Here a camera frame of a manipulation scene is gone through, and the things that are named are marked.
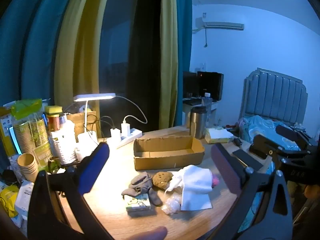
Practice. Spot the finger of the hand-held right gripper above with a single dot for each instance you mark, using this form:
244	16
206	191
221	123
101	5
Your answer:
260	146
290	133

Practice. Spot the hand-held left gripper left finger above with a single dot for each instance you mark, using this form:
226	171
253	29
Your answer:
93	170

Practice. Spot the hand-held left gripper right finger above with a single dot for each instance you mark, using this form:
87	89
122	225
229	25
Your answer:
226	170

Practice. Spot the pink plush toy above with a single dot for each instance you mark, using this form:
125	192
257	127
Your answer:
215	181

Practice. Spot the white towel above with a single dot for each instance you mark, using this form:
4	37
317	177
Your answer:
195	180

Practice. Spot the white face mask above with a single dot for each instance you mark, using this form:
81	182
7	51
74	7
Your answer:
175	182

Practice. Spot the printed tissue pack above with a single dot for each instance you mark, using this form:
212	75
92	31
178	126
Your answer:
137	202

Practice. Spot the brown plush bear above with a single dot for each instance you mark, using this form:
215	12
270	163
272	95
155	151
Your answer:
162	179

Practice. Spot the clear plastic bag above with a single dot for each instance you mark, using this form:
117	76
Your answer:
171	205

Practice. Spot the cardboard box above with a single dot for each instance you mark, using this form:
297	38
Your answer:
160	163

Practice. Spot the person's right hand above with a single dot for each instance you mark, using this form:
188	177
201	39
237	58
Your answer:
312	193

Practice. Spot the person's left hand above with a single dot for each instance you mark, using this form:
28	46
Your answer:
152	233

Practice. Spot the black flat wallet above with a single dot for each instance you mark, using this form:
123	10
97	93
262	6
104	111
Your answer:
246	158

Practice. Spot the blue blanket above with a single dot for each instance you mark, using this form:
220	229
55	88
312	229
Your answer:
257	127

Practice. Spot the white desk lamp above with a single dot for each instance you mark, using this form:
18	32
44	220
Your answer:
87	140

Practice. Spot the yellow tissue pack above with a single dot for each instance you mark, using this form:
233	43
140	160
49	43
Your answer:
217	135

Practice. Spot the white woven basket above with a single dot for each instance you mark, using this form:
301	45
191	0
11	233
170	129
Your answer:
63	147

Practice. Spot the grey padded headboard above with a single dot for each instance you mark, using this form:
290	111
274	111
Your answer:
275	97

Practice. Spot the white power strip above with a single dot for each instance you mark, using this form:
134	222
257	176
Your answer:
130	136

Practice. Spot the brown paper bag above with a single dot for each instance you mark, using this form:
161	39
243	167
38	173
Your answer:
77	122

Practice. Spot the steel tumbler with black lid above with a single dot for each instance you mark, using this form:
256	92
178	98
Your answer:
197	122

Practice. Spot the red jar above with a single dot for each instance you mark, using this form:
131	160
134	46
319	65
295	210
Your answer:
53	123

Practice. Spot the stack of brown paper cups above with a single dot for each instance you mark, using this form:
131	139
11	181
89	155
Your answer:
27	166

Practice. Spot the clear water bottle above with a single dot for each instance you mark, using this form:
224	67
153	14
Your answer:
207	101

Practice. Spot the green-labelled bag of cups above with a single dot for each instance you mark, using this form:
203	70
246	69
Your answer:
32	132

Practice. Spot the yellow green sponge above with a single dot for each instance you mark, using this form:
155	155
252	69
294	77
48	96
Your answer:
53	110

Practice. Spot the white side desk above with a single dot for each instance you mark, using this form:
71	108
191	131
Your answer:
186	110

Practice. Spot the white carton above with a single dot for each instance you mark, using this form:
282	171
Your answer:
23	200

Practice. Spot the large black monitor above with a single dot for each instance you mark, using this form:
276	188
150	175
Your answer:
211	85

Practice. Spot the yellow plastic bag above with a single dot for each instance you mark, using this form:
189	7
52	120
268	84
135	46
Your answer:
8	200

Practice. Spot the small black monitor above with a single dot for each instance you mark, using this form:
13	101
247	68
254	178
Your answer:
189	83

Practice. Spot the yellow carton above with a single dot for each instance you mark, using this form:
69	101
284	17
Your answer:
5	130

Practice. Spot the yellow curtain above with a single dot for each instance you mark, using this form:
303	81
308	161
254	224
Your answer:
80	55
168	55

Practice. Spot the dark window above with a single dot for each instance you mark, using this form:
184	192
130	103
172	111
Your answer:
130	55

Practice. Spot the white air conditioner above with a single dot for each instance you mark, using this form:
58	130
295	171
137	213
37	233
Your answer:
223	25

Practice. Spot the teal curtain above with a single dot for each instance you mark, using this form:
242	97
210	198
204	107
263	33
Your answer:
183	42
30	55

